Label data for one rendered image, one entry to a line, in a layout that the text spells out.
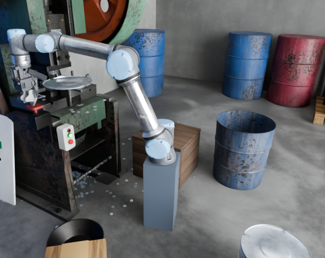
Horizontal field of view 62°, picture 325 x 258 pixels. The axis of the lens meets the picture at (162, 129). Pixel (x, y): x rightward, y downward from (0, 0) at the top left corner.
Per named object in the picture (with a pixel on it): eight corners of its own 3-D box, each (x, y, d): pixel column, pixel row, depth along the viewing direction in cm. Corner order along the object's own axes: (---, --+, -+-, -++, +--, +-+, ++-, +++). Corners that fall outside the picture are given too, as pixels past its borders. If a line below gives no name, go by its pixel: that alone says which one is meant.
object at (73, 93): (99, 104, 171) (96, 83, 165) (83, 111, 160) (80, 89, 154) (70, 97, 182) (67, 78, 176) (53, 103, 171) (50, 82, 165)
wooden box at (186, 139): (197, 166, 228) (200, 128, 213) (178, 190, 197) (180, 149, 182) (156, 153, 244) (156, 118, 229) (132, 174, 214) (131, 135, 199)
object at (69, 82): (32, 84, 162) (31, 83, 162) (68, 74, 185) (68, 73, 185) (67, 92, 150) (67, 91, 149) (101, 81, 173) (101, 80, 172)
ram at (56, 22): (74, 63, 169) (69, 11, 156) (56, 67, 157) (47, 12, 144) (55, 60, 176) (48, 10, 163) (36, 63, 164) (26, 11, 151)
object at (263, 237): (254, 216, 136) (254, 215, 136) (317, 245, 121) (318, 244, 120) (230, 254, 115) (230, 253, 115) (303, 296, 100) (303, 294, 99)
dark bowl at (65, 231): (115, 239, 156) (114, 230, 153) (77, 281, 132) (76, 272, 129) (77, 220, 169) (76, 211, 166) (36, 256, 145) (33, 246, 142)
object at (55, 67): (72, 69, 175) (71, 61, 173) (47, 76, 159) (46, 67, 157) (55, 66, 182) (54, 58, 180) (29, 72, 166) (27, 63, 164)
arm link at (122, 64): (176, 143, 141) (132, 42, 122) (172, 158, 127) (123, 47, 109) (155, 149, 144) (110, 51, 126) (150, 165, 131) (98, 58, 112)
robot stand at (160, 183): (176, 211, 178) (180, 151, 159) (172, 231, 162) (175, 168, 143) (150, 207, 181) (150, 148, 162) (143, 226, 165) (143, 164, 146)
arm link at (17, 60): (22, 52, 130) (34, 54, 126) (24, 62, 132) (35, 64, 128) (7, 55, 124) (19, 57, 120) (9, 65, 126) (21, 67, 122)
